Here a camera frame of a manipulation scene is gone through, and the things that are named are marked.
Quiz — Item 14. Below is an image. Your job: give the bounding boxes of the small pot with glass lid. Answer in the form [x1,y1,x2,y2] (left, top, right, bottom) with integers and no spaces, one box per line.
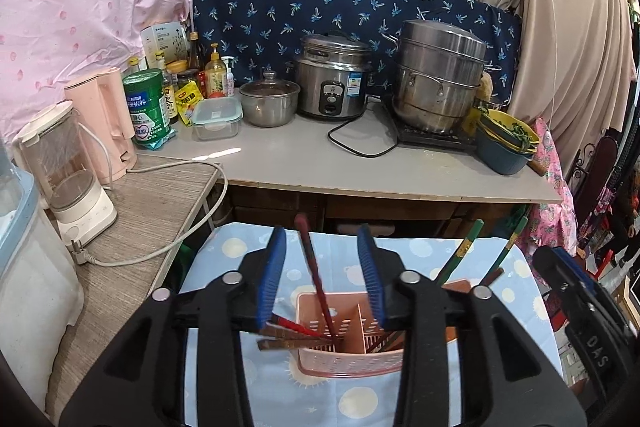
[239,69,301,128]

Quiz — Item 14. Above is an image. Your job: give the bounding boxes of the green tin can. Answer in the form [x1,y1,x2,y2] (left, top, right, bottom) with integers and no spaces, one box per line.
[122,68,173,142]

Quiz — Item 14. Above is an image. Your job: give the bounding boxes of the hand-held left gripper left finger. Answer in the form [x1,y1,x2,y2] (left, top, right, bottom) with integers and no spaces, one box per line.
[59,225,288,427]

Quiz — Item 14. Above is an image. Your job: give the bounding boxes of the clear food container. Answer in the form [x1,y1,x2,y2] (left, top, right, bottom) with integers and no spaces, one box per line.
[191,98,243,142]

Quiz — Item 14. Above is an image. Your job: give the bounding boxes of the white drink bottle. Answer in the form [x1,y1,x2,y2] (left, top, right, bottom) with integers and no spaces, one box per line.
[161,72,180,125]

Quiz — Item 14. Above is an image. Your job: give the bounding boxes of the bright red chopstick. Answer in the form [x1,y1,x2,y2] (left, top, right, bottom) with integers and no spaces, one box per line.
[270,314,322,338]

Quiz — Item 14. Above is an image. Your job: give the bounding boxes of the green chopstick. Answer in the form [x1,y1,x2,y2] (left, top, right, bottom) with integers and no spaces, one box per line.
[480,216,529,285]
[434,218,485,287]

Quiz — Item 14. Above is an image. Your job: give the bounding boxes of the pink perforated utensil basket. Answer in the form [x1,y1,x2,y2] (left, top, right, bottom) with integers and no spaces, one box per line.
[285,279,473,378]

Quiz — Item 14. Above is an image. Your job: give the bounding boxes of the yellow snack packet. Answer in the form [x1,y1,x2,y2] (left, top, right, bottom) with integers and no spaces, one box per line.
[176,82,206,128]

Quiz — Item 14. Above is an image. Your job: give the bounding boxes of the stainless steel steamer pot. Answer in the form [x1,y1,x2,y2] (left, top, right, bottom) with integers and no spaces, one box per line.
[382,19,501,135]

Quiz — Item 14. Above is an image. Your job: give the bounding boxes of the dark red chopstick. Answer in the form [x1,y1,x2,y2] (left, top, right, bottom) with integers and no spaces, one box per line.
[294,214,337,339]

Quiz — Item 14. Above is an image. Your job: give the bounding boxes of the stainless steel rice cooker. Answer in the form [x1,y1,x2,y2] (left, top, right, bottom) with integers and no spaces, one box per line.
[285,32,376,122]

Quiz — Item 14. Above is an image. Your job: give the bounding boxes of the dark wooden chair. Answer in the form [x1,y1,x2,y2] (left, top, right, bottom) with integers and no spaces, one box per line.
[575,129,626,228]

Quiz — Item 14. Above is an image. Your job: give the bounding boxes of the white power cable with plug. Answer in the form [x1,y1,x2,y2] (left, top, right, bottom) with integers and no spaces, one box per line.
[70,159,228,268]

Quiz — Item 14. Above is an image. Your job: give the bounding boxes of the white blender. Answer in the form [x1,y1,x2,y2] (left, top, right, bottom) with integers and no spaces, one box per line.
[12,101,118,253]

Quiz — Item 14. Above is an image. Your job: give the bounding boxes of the stacked blue and yellow bowls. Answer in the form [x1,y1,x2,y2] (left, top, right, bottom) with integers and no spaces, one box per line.
[474,109,541,175]

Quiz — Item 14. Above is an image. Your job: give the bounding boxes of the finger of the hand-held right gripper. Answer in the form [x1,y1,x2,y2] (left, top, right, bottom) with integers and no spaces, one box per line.
[531,246,582,304]

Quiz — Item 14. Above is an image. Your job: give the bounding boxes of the pink floral cloth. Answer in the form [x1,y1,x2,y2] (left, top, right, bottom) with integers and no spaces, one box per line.
[530,117,578,258]

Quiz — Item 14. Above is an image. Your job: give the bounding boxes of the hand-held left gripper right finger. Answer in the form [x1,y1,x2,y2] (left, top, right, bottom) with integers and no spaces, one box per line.
[356,224,586,427]

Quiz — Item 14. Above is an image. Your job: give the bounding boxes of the white carton box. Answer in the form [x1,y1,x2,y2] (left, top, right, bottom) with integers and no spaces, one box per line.
[140,22,188,70]

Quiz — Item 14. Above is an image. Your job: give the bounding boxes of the light blue patterned tablecloth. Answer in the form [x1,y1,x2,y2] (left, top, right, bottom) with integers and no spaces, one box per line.
[180,222,563,427]

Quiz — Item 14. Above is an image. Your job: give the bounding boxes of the black power cable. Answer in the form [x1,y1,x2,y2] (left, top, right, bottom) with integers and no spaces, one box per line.
[327,94,401,158]

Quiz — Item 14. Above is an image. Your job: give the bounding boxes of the pink electric kettle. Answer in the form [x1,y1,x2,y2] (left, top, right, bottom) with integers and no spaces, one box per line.
[64,68,138,182]

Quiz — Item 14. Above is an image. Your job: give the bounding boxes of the dark glass bottle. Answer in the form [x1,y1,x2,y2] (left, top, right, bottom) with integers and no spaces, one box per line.
[187,32,203,72]

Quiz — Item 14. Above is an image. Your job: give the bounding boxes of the white bin with blue lid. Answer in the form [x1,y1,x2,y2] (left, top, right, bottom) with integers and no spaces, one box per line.
[0,137,83,413]

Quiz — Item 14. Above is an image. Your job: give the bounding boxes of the small white pump bottle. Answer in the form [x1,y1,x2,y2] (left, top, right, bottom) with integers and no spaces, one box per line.
[222,56,236,96]

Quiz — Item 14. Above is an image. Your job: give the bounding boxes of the navy palm print cloth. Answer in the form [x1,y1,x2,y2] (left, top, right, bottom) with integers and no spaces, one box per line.
[191,0,523,108]

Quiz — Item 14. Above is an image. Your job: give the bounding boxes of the black induction cooktop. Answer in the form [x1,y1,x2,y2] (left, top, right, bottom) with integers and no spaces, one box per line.
[382,99,481,152]

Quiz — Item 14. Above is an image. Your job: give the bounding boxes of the yellow pump soap bottle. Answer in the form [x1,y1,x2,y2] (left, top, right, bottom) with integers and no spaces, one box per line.
[205,43,228,98]

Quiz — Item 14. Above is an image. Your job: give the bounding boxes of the hanging clothes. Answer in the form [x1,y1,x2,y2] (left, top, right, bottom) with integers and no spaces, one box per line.
[585,0,640,268]

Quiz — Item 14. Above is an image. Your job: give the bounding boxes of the grey top wooden cabinet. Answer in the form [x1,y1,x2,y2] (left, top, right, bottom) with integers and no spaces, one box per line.
[135,102,563,238]

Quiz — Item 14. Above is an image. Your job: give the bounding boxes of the wood grain side table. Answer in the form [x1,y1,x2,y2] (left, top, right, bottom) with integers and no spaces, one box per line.
[45,152,226,408]

